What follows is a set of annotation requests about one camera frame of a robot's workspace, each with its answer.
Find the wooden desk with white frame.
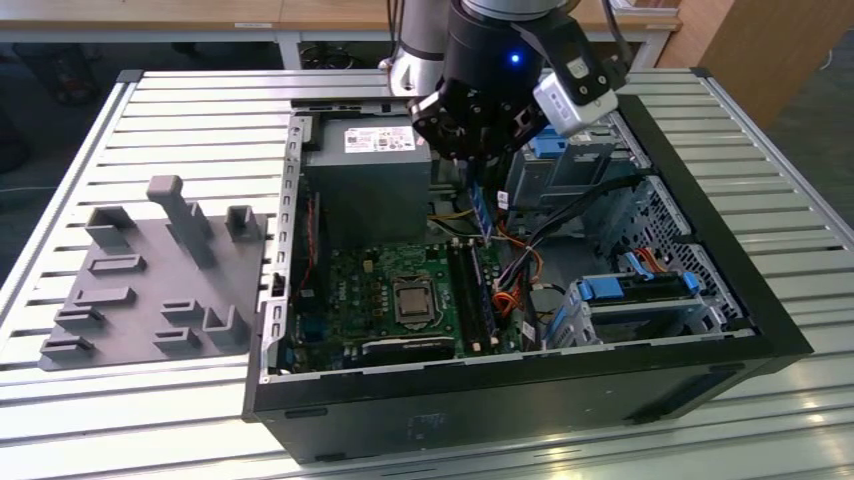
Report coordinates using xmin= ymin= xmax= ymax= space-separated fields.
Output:
xmin=0 ymin=0 xmax=682 ymax=71

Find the black graphics card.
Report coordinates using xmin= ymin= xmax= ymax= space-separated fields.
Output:
xmin=362 ymin=333 xmax=457 ymax=364

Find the black camera cable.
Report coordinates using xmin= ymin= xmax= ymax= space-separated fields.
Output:
xmin=599 ymin=0 xmax=633 ymax=64

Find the grey parts rack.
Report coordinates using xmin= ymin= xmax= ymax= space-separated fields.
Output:
xmin=39 ymin=174 xmax=270 ymax=372

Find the grey metal drive cage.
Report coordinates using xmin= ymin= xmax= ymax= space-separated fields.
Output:
xmin=506 ymin=127 xmax=653 ymax=226

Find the hard disk in blue carrier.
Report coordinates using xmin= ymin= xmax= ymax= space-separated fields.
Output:
xmin=577 ymin=269 xmax=701 ymax=304

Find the silver CPU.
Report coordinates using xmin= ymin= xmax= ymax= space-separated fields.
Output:
xmin=398 ymin=288 xmax=434 ymax=322

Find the wooden cabinet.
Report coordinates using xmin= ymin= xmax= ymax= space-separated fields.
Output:
xmin=657 ymin=0 xmax=854 ymax=129

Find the grey metal disk bay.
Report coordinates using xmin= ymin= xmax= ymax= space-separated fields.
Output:
xmin=563 ymin=272 xmax=742 ymax=347

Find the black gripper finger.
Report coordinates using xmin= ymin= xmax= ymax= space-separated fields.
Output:
xmin=486 ymin=99 xmax=546 ymax=161
xmin=407 ymin=79 xmax=473 ymax=161

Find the RAM slot with white latches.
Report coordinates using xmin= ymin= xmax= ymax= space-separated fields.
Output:
xmin=471 ymin=242 xmax=502 ymax=347
xmin=454 ymin=239 xmax=482 ymax=351

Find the grey power supply unit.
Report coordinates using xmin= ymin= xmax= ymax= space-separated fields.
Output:
xmin=303 ymin=117 xmax=435 ymax=246

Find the blue plastic drive bracket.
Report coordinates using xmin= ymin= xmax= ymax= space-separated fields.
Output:
xmin=531 ymin=127 xmax=569 ymax=159

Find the metal socket cover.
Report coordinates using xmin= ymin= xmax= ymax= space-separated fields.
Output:
xmin=391 ymin=281 xmax=442 ymax=329

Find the orange wire bundle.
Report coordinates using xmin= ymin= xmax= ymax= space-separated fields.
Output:
xmin=491 ymin=244 xmax=543 ymax=320

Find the green Dell motherboard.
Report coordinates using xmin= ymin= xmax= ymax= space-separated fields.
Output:
xmin=293 ymin=239 xmax=529 ymax=374

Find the black open PC case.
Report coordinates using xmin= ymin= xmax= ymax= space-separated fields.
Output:
xmin=241 ymin=92 xmax=816 ymax=464

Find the CPU socket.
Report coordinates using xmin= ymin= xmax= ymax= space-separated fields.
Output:
xmin=389 ymin=273 xmax=447 ymax=332

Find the RAM stick with blue label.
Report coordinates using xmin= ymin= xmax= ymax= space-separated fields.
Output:
xmin=466 ymin=157 xmax=501 ymax=242

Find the long black flat cable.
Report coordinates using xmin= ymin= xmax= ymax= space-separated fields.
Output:
xmin=523 ymin=175 xmax=646 ymax=251

